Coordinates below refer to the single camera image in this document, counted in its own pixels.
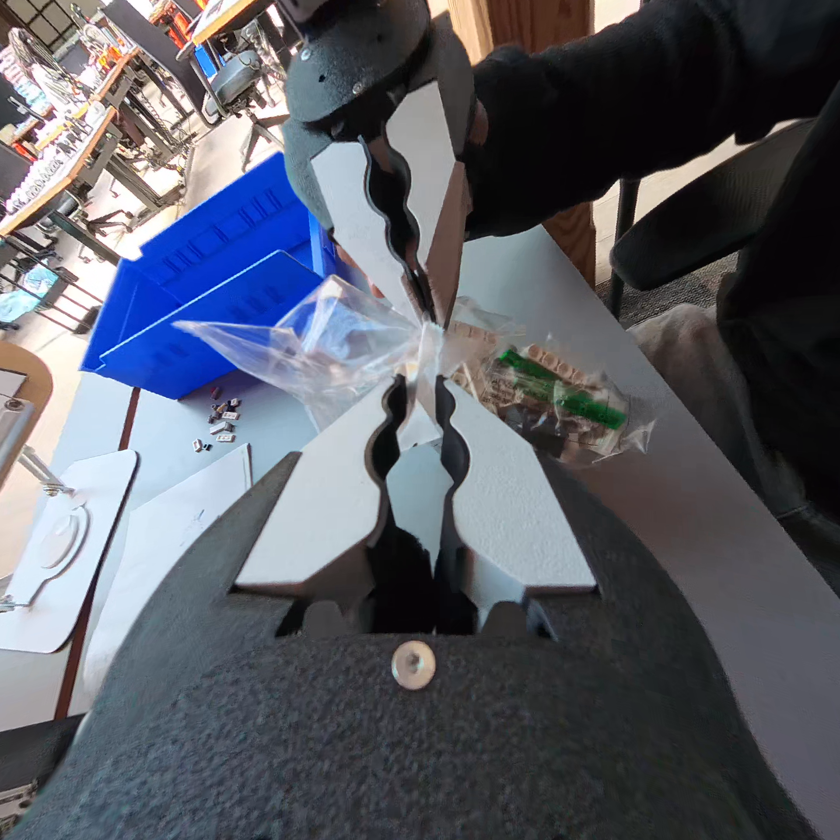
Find clear plastic bag of lego pieces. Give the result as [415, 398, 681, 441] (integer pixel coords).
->
[171, 276, 657, 468]

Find wooden workbench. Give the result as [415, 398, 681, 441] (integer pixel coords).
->
[0, 46, 191, 263]

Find wooden desk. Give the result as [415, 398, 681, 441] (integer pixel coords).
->
[189, 0, 283, 48]

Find computer monitor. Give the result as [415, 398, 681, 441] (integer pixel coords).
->
[0, 259, 72, 330]

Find round wooden table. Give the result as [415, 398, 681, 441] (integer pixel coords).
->
[0, 341, 55, 490]

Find person's grey trousers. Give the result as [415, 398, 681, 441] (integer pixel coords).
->
[629, 302, 840, 578]

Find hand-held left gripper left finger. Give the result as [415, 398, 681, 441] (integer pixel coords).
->
[233, 375, 411, 595]

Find pile of small lego pieces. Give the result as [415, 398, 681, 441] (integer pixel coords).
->
[192, 386, 245, 455]

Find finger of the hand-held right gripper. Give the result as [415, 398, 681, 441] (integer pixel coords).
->
[386, 80, 475, 329]
[310, 136, 431, 322]

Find blue plastic bin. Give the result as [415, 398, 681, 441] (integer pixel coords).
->
[79, 151, 343, 403]

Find white instruction booklet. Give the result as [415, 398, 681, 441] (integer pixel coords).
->
[84, 443, 254, 690]

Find black chair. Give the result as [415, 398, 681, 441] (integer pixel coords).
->
[609, 118, 818, 319]

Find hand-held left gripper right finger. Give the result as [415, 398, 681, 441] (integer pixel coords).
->
[433, 375, 598, 624]

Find white rounded mount plate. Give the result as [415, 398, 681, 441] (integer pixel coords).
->
[0, 449, 140, 655]

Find wooden post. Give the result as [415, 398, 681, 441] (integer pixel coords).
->
[451, 0, 598, 290]

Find person's right forearm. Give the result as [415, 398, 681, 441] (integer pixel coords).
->
[564, 0, 840, 181]

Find person's right hand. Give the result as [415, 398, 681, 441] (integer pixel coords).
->
[462, 45, 595, 240]

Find grey office chair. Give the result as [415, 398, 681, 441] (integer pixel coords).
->
[196, 46, 293, 173]

